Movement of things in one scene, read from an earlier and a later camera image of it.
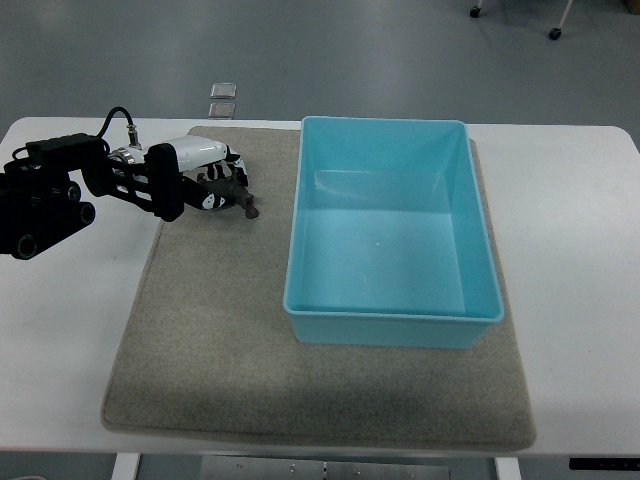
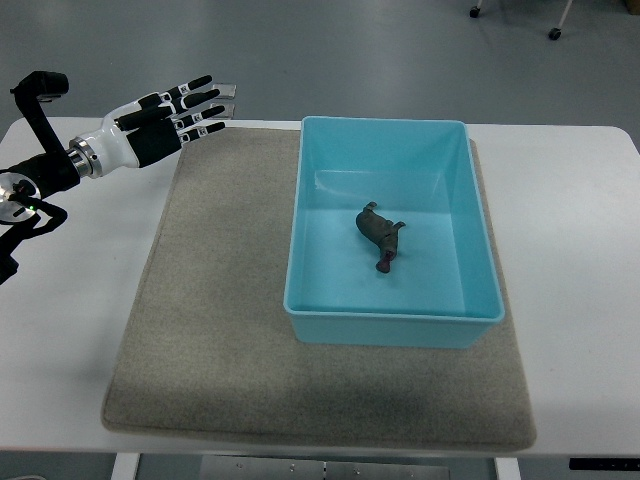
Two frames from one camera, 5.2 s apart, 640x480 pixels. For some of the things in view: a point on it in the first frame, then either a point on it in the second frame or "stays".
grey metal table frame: (290, 468) stays
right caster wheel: (555, 33) stays
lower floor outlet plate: (218, 111) stays
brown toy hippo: (233, 188) -> (381, 232)
